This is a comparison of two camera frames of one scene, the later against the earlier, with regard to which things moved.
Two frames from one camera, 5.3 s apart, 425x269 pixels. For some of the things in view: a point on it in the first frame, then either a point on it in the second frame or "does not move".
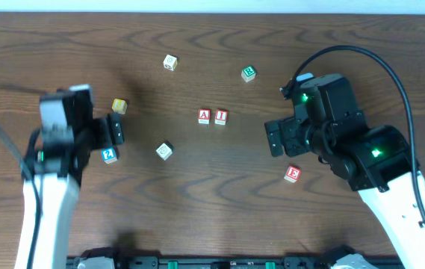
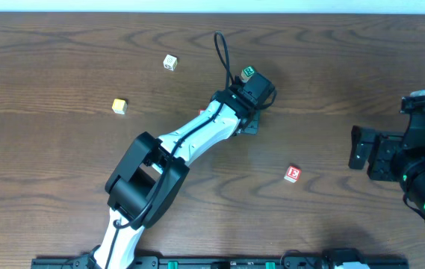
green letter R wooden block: (248, 73) does not move
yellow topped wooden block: (119, 106) does not move
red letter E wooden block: (292, 174) does not move
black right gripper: (275, 136) -> (380, 156)
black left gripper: (115, 131) -> (252, 125)
